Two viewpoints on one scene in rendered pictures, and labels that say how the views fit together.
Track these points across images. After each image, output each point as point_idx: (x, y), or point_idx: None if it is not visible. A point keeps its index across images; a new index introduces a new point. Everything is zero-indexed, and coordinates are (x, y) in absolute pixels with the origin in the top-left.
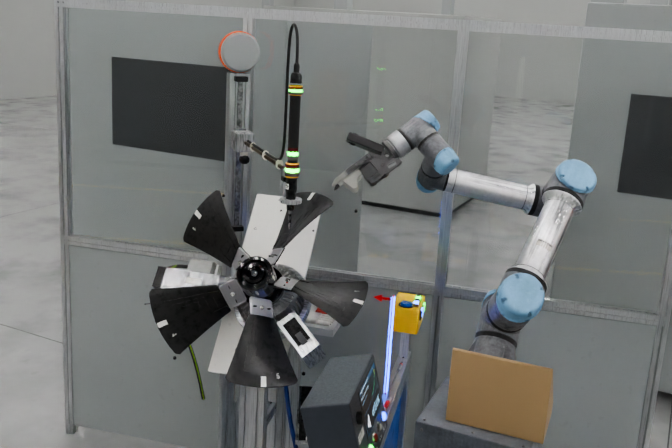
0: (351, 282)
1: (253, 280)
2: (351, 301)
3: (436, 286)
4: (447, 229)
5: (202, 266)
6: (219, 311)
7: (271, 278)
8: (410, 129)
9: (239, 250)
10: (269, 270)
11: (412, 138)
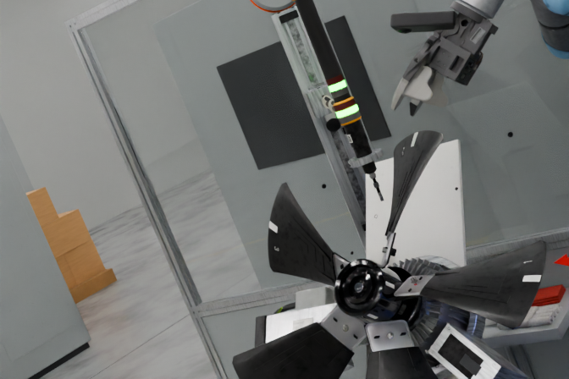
0: (518, 249)
1: (360, 299)
2: (520, 282)
3: None
4: None
5: (312, 298)
6: (336, 359)
7: (384, 287)
8: None
9: (335, 259)
10: (378, 275)
11: None
